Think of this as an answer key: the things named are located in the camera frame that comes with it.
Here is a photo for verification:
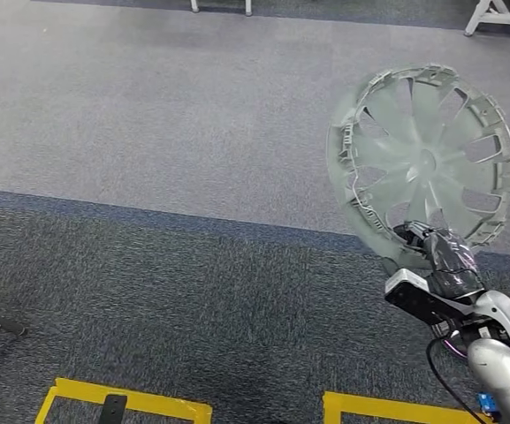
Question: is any silver-grey plastic wheel cover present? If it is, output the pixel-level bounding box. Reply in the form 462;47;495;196
324;63;510;262

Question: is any yellow floor tape square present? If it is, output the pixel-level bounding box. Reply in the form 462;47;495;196
322;390;495;424
34;377;213;424

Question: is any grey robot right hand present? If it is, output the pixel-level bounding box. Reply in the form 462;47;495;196
393;221;485;300

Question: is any white furniture frame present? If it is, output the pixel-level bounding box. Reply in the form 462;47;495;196
463;0;510;42
189;0;254;17

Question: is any black camera cable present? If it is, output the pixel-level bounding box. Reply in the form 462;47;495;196
426;333;487;424

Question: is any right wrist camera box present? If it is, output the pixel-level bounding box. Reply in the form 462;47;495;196
383;268;477;327

